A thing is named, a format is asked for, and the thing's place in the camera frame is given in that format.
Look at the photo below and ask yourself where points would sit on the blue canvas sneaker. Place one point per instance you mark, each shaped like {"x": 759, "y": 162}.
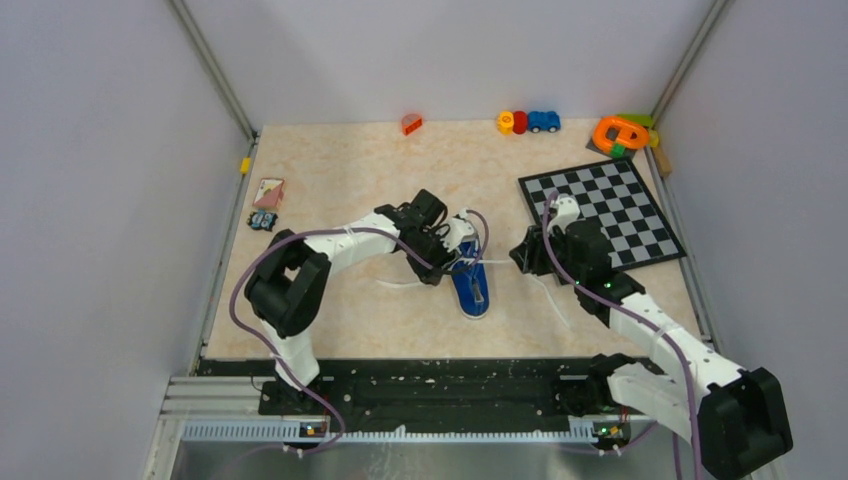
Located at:
{"x": 470, "y": 281}

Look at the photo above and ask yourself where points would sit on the small blue toy robot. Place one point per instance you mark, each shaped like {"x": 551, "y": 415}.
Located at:
{"x": 262, "y": 220}

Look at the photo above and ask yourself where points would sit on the wooden block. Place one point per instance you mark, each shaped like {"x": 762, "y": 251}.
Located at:
{"x": 662, "y": 161}

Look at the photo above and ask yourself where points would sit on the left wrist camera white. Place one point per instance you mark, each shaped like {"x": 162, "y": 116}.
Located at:
{"x": 457, "y": 231}

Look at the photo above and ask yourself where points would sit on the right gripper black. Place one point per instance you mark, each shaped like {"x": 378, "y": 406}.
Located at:
{"x": 529, "y": 254}

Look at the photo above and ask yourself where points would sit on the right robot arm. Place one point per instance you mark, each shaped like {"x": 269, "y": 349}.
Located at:
{"x": 734, "y": 419}

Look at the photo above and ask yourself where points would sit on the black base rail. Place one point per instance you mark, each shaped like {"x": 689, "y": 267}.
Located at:
{"x": 433, "y": 396}

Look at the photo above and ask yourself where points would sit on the pink triangle puzzle card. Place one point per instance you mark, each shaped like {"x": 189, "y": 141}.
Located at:
{"x": 269, "y": 194}

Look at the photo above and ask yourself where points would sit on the orange lego brick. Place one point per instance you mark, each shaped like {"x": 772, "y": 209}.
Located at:
{"x": 410, "y": 123}

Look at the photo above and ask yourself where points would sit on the black white chessboard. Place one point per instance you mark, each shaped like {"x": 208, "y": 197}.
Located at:
{"x": 613, "y": 195}

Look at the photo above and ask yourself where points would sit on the yellow toy block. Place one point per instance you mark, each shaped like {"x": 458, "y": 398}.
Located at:
{"x": 505, "y": 122}

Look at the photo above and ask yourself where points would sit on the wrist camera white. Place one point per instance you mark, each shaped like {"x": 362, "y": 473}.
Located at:
{"x": 457, "y": 231}
{"x": 562, "y": 212}

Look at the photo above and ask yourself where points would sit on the blue toy car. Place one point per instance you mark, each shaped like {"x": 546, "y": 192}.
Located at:
{"x": 539, "y": 121}

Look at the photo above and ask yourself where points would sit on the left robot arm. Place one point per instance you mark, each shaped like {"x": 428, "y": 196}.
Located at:
{"x": 286, "y": 287}

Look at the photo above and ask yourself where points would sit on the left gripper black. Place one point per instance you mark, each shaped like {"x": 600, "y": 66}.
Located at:
{"x": 441, "y": 259}

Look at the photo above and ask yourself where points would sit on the red toy block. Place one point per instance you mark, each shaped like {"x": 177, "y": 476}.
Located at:
{"x": 520, "y": 122}

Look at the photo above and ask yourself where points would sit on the white cable duct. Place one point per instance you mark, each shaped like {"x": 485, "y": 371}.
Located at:
{"x": 284, "y": 431}

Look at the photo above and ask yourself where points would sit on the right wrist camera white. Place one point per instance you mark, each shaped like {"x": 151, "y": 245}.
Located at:
{"x": 562, "y": 212}

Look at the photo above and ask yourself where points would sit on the orange plastic ring toy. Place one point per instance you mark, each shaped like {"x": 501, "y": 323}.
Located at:
{"x": 614, "y": 133}

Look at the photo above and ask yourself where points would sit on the green toy block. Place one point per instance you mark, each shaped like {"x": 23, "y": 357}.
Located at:
{"x": 644, "y": 120}

